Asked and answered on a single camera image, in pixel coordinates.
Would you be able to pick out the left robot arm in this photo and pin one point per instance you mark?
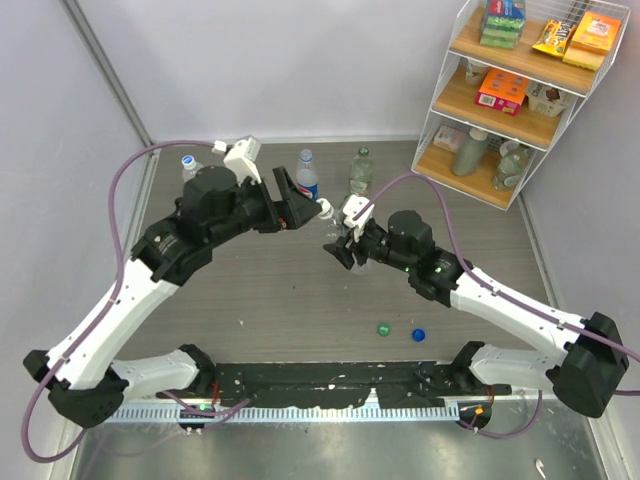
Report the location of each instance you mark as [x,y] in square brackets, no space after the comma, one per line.
[85,382]

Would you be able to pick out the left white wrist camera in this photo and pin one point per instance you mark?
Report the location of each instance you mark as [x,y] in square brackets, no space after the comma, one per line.
[241,160]

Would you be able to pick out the pink white packet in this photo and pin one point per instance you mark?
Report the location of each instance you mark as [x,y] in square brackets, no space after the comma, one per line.
[449,138]

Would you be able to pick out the green sponge pack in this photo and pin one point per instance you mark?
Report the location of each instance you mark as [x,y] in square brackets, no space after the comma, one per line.
[502,23]

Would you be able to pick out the orange yellow box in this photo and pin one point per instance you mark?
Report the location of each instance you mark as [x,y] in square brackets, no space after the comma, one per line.
[592,40]

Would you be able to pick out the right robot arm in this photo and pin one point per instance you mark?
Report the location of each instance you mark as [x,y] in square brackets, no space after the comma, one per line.
[578,359]

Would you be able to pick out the grey green bottle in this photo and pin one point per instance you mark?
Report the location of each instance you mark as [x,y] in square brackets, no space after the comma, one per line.
[470,152]

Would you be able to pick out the clear glass bottle green cap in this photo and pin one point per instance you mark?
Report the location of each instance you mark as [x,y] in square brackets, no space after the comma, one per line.
[361,173]

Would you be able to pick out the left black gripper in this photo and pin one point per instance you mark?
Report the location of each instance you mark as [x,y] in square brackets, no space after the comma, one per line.
[293,210]

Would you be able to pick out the clear bottle blue cap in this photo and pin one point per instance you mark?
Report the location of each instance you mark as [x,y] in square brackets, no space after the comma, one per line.
[190,167]

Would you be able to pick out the orange pink box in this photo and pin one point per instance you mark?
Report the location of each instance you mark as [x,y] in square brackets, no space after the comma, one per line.
[502,91]

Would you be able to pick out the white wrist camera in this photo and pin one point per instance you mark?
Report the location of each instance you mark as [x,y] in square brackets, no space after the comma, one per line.
[241,160]
[359,211]

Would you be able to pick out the yellow snack bag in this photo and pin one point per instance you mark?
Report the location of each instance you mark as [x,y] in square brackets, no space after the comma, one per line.
[554,38]

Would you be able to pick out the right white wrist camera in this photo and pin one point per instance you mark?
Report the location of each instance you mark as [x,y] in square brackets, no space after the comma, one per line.
[359,211]

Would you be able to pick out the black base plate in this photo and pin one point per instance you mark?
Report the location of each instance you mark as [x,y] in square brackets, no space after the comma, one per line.
[341,385]

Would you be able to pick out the pepsi bottle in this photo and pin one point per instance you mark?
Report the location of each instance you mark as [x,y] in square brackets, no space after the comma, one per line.
[306,175]

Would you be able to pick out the clear plastic bottle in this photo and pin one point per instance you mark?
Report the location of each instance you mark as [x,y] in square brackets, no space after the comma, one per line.
[336,230]

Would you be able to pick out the white cable duct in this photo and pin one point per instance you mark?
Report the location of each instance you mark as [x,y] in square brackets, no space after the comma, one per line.
[163,412]

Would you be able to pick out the white wire shelf rack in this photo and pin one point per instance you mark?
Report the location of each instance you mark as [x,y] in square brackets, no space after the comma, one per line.
[453,100]

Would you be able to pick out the clear bottle on shelf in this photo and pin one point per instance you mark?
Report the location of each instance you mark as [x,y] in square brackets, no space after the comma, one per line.
[513,162]

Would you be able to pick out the white bottle cap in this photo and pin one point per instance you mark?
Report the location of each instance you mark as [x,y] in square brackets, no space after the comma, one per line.
[327,210]

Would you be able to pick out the white cup on shelf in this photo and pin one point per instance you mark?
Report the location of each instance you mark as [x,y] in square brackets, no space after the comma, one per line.
[475,72]

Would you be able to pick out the green plastic bottle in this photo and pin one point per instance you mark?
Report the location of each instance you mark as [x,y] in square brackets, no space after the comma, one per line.
[342,210]

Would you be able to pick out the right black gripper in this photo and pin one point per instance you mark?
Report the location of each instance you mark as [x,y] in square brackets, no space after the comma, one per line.
[345,254]

